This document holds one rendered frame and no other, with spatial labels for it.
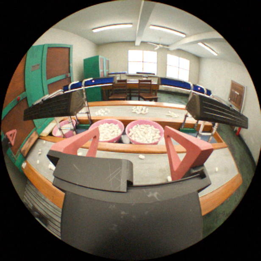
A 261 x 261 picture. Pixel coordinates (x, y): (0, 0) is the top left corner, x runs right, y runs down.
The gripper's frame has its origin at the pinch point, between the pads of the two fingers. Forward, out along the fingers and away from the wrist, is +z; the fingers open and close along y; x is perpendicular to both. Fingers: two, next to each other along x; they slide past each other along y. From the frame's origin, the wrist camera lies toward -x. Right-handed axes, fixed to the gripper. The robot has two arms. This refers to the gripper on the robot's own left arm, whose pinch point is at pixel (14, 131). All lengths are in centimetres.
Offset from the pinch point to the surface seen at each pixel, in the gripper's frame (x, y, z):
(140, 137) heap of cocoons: 33, -65, 38
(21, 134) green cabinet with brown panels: 13.2, 36.5, 12.3
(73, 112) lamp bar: 1.7, -43.0, 12.0
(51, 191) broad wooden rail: 30.9, -20.0, -9.0
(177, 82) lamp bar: -3, -99, 66
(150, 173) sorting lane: 33, -69, 11
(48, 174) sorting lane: 33.2, -9.3, 1.0
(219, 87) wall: -33, -490, 312
